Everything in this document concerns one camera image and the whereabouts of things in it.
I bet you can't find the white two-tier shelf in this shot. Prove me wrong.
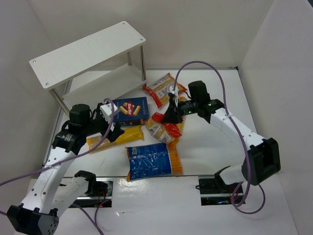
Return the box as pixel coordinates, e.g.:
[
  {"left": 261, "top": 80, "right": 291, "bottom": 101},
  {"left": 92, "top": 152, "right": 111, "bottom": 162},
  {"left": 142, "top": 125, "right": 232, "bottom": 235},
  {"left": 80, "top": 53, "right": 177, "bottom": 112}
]
[{"left": 29, "top": 21, "right": 147, "bottom": 115}]

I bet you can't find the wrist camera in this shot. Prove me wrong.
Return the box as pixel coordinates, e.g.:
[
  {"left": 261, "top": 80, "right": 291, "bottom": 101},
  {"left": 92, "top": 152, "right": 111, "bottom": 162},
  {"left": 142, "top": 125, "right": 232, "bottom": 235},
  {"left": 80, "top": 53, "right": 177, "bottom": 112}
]
[
  {"left": 100, "top": 102, "right": 118, "bottom": 123},
  {"left": 166, "top": 85, "right": 179, "bottom": 98}
]

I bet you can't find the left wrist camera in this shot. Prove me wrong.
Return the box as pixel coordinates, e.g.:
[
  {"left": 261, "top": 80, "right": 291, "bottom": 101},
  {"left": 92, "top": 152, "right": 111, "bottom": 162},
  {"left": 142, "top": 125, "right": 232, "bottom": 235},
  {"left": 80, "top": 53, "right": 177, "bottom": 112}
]
[{"left": 100, "top": 102, "right": 118, "bottom": 123}]

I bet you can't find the red macaroni bag near shelf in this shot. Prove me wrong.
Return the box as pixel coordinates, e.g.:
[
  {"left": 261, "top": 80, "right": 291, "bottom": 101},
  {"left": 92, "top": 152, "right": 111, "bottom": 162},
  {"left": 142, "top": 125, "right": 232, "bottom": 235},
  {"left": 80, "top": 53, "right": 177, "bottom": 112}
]
[{"left": 142, "top": 73, "right": 175, "bottom": 108}]

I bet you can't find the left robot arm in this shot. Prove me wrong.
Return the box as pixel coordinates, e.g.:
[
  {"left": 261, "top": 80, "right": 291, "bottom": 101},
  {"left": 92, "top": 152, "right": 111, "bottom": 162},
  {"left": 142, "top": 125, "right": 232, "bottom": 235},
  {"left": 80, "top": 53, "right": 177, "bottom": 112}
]
[{"left": 6, "top": 99, "right": 124, "bottom": 235}]

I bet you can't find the blue Barilla pasta box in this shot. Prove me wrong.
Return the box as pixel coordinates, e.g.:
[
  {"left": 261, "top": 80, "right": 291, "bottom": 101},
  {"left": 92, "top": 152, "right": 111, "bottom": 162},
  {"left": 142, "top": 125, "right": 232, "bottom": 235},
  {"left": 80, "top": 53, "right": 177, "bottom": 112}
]
[{"left": 113, "top": 97, "right": 150, "bottom": 127}]

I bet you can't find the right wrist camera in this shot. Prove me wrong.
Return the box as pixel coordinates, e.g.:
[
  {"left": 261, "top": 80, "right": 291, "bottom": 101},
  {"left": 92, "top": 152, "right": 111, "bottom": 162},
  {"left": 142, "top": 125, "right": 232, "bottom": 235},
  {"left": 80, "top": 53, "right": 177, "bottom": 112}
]
[{"left": 166, "top": 85, "right": 179, "bottom": 98}]

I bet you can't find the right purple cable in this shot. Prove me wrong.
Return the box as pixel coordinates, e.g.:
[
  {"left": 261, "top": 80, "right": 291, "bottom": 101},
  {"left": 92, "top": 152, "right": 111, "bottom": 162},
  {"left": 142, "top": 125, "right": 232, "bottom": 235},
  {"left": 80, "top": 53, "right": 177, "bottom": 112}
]
[{"left": 173, "top": 61, "right": 266, "bottom": 215}]

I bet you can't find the yellow spaghetti pack left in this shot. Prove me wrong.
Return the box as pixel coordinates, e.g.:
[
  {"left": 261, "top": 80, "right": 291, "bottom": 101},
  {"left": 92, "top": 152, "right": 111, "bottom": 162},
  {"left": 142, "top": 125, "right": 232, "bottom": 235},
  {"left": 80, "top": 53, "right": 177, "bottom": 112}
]
[{"left": 87, "top": 126, "right": 144, "bottom": 154}]

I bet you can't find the yellow spaghetti pack right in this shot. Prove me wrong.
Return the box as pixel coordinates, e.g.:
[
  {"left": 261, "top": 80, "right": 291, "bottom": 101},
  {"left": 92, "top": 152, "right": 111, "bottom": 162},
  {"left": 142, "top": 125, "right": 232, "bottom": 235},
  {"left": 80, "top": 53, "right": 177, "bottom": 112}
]
[{"left": 177, "top": 96, "right": 187, "bottom": 134}]

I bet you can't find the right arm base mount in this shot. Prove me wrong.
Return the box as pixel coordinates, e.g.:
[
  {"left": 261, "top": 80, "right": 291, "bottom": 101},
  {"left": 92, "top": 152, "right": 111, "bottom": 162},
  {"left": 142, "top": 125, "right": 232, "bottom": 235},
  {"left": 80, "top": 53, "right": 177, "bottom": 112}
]
[{"left": 195, "top": 175, "right": 238, "bottom": 206}]

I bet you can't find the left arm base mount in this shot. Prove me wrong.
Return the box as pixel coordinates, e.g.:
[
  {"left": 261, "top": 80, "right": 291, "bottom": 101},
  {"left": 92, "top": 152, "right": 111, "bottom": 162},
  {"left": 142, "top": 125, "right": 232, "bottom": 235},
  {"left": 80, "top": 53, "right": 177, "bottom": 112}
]
[{"left": 74, "top": 177, "right": 114, "bottom": 208}]

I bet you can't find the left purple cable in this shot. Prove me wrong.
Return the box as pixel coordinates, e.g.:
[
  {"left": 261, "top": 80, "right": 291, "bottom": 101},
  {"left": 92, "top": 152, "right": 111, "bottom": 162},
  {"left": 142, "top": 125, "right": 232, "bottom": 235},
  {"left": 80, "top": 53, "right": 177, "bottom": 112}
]
[{"left": 0, "top": 98, "right": 115, "bottom": 235}]

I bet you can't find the yellow spaghetti pack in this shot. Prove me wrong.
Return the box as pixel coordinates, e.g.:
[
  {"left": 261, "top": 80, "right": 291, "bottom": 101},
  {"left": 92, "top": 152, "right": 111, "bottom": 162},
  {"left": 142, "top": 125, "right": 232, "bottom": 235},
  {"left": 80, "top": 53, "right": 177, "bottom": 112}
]
[
  {"left": 87, "top": 126, "right": 144, "bottom": 154},
  {"left": 177, "top": 96, "right": 187, "bottom": 134}
]

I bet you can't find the blue and orange pasta bag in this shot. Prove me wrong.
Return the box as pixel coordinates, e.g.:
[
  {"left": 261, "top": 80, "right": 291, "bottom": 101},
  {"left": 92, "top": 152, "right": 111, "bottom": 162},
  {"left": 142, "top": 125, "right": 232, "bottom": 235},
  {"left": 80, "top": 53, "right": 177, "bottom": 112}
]
[{"left": 126, "top": 140, "right": 183, "bottom": 181}]

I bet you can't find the purple cable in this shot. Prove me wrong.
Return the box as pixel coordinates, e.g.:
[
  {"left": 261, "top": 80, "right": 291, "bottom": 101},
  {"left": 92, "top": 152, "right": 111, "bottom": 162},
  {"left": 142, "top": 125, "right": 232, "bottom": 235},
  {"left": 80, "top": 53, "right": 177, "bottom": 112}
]
[
  {"left": 0, "top": 98, "right": 115, "bottom": 235},
  {"left": 173, "top": 61, "right": 266, "bottom": 215}
]

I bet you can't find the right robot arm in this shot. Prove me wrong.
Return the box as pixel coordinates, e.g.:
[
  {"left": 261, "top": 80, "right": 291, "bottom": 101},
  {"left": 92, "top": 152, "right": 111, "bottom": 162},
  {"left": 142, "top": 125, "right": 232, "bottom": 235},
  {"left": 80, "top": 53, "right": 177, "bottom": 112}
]
[{"left": 161, "top": 81, "right": 281, "bottom": 186}]

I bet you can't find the red fusilli pasta bag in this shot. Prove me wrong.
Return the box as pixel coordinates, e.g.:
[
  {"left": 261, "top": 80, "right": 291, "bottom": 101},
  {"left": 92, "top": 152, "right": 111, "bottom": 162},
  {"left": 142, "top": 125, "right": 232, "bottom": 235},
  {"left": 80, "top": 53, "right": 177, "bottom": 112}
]
[{"left": 145, "top": 112, "right": 182, "bottom": 144}]

